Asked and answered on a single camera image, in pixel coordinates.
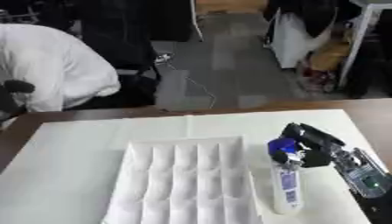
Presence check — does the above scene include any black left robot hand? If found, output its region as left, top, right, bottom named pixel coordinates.
left=0, top=80, right=37, bottom=121

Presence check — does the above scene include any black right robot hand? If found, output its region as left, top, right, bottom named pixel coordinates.
left=270, top=122, right=348, bottom=169

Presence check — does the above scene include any white bottle with blue cap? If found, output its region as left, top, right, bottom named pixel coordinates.
left=266, top=137, right=306, bottom=215

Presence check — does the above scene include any white compartment box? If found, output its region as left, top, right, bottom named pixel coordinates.
left=99, top=136, right=265, bottom=224

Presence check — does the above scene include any person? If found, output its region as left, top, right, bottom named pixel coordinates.
left=0, top=24, right=123, bottom=113

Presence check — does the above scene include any red and yellow bag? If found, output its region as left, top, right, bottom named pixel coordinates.
left=297, top=29, right=354, bottom=93

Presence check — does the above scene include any white table leg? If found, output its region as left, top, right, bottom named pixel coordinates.
left=338, top=3, right=392, bottom=88

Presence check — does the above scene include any black chair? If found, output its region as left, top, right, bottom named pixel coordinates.
left=74, top=0, right=163, bottom=108

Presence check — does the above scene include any white floor cable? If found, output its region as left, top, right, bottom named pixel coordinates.
left=154, top=53, right=220, bottom=109

